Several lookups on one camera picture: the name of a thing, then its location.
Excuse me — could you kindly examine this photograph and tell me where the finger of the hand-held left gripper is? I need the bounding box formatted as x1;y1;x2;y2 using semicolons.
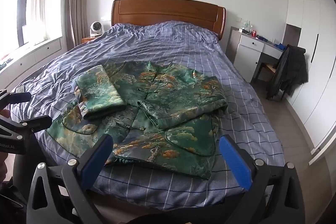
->
0;89;32;109
0;115;53;138

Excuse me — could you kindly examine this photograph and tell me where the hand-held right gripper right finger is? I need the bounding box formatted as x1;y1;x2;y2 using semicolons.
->
219;135;306;224

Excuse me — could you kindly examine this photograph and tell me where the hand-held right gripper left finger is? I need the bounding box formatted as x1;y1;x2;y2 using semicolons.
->
26;133;114;224

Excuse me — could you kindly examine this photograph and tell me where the green patterned padded jacket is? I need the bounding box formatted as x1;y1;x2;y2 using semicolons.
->
47;61;228;180

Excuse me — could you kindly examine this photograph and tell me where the white window bench cabinet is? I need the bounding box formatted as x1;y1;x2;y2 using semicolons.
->
0;38;63;92

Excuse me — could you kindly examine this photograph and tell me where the person's dark clothing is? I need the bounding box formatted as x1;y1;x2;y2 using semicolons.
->
0;180;30;224

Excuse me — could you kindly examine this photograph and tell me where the window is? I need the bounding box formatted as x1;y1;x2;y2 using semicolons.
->
0;0;30;55

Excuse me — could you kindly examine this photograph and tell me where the wooden nightstand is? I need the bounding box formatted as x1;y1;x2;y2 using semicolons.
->
81;36;100;44

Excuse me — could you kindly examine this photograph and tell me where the white sheer curtain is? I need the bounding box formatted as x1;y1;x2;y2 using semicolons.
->
25;0;48;44

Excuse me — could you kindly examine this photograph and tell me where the white desk fan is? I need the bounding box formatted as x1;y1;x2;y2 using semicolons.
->
90;21;103;38

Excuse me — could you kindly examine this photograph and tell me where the black jacket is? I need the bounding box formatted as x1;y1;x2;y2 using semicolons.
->
266;45;308;102

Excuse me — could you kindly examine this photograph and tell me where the white and grey desk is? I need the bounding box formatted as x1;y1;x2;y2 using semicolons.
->
228;26;286;83

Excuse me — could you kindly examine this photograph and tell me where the white wardrobe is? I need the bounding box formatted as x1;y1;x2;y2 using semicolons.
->
282;0;336;165

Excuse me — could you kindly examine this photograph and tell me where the bed with blue checked duvet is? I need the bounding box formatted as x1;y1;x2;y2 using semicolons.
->
5;21;285;210

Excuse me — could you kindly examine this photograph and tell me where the wooden bed headboard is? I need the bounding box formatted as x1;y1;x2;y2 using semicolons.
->
112;0;227;42

